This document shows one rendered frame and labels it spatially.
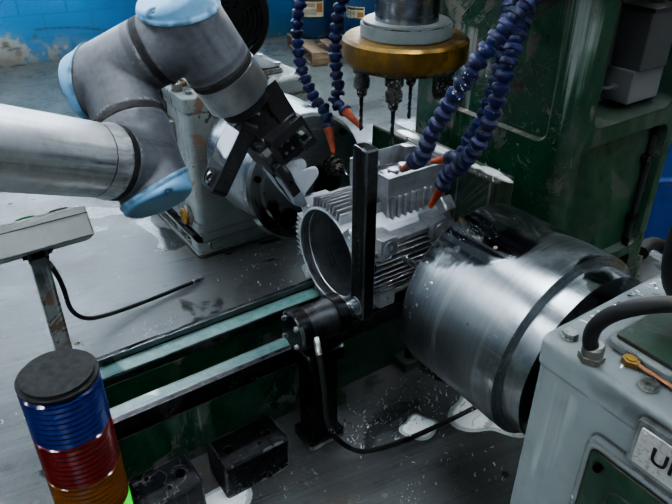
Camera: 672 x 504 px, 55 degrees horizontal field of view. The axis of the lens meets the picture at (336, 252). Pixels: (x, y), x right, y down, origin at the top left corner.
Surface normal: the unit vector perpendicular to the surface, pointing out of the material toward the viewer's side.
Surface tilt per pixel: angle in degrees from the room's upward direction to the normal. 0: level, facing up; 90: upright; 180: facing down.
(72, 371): 0
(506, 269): 32
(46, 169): 103
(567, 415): 90
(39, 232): 57
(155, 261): 0
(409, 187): 90
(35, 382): 0
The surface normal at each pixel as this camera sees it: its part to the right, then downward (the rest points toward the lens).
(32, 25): 0.43, 0.47
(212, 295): 0.00, -0.85
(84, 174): 0.76, 0.51
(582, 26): -0.83, 0.29
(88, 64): -0.25, -0.07
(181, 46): 0.06, 0.65
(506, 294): -0.56, -0.42
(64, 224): 0.47, -0.11
